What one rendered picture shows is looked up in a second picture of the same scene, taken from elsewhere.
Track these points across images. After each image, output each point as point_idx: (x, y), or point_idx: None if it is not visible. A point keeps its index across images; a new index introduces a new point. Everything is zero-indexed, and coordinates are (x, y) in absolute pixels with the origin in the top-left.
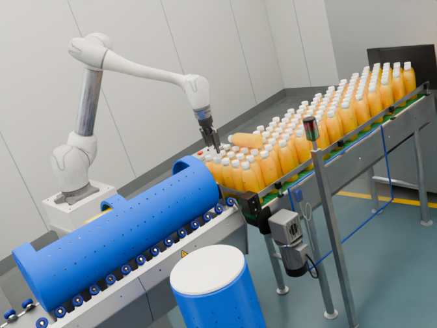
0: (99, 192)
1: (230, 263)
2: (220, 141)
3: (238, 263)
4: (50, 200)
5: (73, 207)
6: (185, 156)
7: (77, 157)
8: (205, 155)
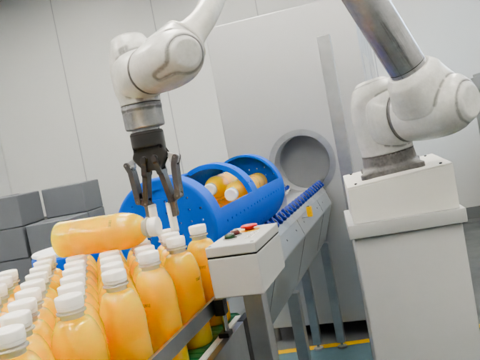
0: (358, 181)
1: (46, 252)
2: (133, 194)
3: (36, 254)
4: (421, 157)
5: (351, 175)
6: (171, 176)
7: (352, 105)
8: (203, 223)
